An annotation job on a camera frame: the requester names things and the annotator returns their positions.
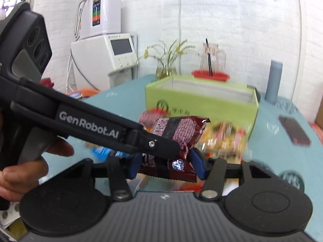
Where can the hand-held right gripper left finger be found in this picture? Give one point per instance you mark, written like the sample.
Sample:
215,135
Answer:
135,167

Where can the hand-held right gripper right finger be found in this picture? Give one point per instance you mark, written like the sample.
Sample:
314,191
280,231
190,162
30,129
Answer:
198,165

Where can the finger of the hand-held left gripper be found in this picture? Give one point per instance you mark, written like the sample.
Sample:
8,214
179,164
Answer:
156,146

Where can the dark brown snack packet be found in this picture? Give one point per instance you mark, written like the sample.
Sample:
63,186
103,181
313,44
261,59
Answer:
176,131

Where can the clear yellow snack packet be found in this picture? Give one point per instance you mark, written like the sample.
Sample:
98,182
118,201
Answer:
222,141

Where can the blue snack packet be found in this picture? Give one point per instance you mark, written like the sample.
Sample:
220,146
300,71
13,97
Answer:
101,153

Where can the green cardboard box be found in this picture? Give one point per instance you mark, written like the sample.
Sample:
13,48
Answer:
181,98

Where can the person's left hand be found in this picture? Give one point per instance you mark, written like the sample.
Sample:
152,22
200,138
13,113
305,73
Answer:
22,176

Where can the red pink snack packet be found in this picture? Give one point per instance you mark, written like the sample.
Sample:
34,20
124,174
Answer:
149,117

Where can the white machine with screen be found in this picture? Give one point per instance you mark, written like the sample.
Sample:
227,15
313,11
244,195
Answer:
96,60

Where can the teal tablecloth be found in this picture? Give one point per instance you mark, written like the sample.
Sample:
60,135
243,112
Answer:
267,156

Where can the plant in glass vase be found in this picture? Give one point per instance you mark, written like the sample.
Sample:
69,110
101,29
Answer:
166,65

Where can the red plastic basin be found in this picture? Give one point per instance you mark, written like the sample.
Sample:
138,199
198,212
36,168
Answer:
219,77

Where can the dark smartphone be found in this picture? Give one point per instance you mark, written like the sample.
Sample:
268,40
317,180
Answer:
294,129

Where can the black straw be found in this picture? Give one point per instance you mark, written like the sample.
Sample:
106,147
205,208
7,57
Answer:
209,55

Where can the white water purifier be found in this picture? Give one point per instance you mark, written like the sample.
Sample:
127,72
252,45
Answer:
108,12

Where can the glass jar red lid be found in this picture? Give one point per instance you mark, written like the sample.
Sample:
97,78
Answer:
217,55

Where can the grey blue bottle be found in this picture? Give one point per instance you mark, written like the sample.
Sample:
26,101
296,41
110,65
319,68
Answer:
273,83

